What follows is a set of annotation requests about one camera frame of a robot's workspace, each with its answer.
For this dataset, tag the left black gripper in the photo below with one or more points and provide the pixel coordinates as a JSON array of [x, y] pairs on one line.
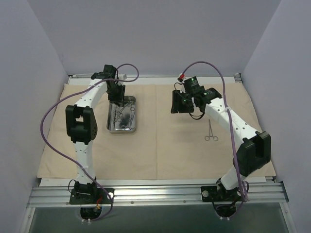
[[116, 97]]

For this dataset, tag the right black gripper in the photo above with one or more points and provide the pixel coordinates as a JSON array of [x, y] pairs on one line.
[[176, 103]]

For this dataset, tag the steel instrument tray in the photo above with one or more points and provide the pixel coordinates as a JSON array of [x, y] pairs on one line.
[[114, 127]]

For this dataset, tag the steel forceps with ring handles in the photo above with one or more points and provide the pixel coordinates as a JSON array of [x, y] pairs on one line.
[[210, 135]]

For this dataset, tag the beige cloth kit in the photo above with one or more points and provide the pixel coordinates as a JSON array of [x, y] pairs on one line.
[[163, 146]]

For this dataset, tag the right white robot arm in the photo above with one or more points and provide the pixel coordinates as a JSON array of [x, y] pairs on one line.
[[251, 148]]

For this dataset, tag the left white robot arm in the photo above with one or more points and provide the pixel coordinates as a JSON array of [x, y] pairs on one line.
[[82, 127]]

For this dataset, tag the steel forceps in tray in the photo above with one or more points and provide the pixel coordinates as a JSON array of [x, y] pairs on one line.
[[127, 121]]

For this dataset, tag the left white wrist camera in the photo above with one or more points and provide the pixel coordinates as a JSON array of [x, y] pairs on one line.
[[122, 76]]

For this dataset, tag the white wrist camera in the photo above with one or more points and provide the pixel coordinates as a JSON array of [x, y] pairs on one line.
[[181, 77], [122, 76]]

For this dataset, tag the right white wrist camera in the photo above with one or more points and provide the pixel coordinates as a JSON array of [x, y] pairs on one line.
[[181, 77]]

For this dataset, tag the back aluminium rail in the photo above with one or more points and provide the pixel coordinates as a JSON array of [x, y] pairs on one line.
[[88, 75]]

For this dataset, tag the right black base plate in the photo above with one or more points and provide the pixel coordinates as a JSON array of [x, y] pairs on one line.
[[214, 194]]

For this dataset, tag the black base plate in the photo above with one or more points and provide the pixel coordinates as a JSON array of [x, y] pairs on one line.
[[84, 197], [214, 194]]

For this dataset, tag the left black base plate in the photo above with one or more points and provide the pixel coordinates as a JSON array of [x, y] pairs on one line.
[[84, 197]]

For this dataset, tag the front aluminium rail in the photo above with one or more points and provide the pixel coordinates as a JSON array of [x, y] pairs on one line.
[[155, 195]]

